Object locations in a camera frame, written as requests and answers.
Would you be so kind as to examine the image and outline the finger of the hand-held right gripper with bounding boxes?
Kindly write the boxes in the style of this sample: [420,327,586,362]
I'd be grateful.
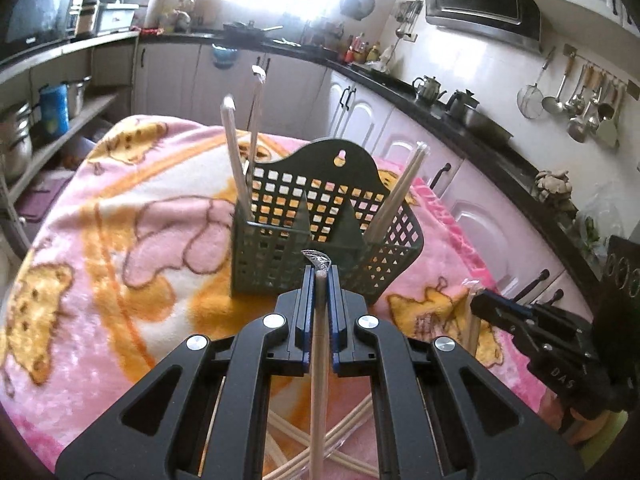
[472,290,596,356]

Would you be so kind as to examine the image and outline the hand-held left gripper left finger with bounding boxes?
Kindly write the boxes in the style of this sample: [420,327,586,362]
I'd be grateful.
[55,266,315,480]

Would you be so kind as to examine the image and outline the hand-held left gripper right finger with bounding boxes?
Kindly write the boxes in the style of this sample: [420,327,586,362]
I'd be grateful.
[327,266,586,480]

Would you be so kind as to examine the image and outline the single chopstick pair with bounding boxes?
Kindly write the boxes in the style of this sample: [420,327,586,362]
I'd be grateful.
[362,141,431,243]
[221,94,253,221]
[462,280,483,351]
[302,249,333,480]
[247,65,266,171]

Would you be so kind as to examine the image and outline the black perforated utensil holder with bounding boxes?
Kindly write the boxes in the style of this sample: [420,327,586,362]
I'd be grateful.
[230,139,425,306]

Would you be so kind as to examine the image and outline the row of hanging kitchen utensils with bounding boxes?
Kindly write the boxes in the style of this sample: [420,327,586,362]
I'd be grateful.
[517,45,628,151]

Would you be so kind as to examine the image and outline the person's right hand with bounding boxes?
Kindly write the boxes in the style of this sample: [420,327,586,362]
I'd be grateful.
[562,402,626,447]

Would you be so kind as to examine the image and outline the clear plastic bag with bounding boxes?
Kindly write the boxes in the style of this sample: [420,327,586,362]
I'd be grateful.
[575,195,618,256]

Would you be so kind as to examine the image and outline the brown dried plant clump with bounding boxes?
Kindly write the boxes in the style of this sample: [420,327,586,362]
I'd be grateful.
[534,169,573,206]

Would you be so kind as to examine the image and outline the black kitchen countertop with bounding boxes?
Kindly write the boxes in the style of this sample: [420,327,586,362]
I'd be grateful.
[140,30,608,286]

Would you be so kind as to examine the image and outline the pink printed blanket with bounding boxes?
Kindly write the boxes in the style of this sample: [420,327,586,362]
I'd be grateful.
[0,114,566,480]

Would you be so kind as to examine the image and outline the steel cooking pot with lid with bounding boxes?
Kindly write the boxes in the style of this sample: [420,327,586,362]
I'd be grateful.
[445,89,515,142]

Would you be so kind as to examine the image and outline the white base cabinets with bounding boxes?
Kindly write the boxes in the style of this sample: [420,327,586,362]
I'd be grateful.
[132,42,601,321]

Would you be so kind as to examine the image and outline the metal kettle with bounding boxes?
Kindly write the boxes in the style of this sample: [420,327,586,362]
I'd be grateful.
[412,75,447,106]

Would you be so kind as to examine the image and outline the group of condiment bottles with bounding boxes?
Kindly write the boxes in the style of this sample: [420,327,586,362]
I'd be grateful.
[345,32,382,63]

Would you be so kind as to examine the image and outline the blue hanging basket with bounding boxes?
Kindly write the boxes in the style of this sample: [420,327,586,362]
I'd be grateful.
[211,44,238,68]

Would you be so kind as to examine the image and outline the black frying pan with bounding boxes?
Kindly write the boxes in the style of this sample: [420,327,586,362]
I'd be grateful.
[222,21,283,41]

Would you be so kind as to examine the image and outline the small steel pot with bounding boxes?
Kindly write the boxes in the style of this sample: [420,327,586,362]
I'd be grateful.
[62,76,93,118]

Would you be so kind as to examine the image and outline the blue canister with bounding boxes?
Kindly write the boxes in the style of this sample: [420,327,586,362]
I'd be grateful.
[39,84,69,136]

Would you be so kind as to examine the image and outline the white storage box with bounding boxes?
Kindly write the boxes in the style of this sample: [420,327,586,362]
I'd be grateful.
[95,2,140,31]

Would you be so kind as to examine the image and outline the metal kitchen shelf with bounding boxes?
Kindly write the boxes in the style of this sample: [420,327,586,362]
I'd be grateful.
[0,30,141,241]

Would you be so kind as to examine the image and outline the black microwave oven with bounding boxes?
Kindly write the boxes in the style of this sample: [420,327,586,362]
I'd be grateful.
[0,0,83,53]

